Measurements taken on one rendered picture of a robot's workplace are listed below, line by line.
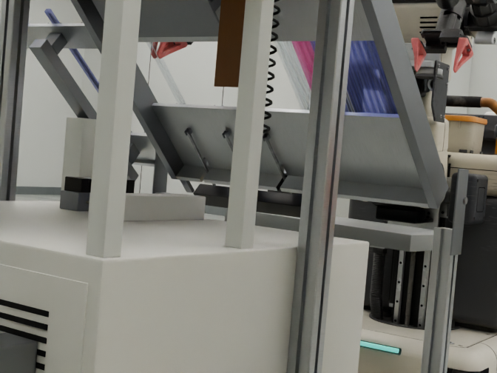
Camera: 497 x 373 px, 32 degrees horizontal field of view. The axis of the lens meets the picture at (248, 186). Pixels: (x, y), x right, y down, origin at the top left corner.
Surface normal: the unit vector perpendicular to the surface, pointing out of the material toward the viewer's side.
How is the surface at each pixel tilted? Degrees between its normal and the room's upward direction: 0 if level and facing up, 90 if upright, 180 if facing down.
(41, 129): 90
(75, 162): 90
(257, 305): 90
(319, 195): 90
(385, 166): 135
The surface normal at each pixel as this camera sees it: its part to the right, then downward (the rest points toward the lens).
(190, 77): -0.58, -0.02
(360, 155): -0.47, 0.70
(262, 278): 0.81, 0.09
